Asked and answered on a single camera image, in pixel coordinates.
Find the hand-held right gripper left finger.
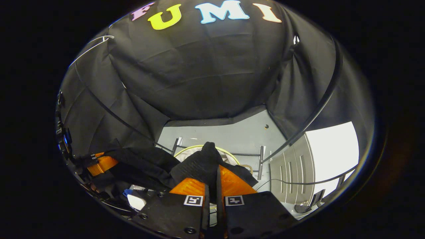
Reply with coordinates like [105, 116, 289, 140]
[133, 178, 210, 239]

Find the black cable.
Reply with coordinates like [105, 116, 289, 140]
[256, 169, 357, 192]

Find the white panelled cabinet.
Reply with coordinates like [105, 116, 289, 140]
[269, 133, 316, 206]

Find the white clothes hanger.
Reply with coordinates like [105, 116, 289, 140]
[69, 35, 115, 68]

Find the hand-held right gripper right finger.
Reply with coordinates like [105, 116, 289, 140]
[216, 165, 298, 239]

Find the black jacket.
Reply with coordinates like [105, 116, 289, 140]
[96, 142, 259, 206]

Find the white mesh laundry hamper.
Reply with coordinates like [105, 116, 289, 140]
[174, 145, 241, 226]

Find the black backdrop cloth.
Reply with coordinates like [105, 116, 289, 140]
[56, 0, 372, 156]

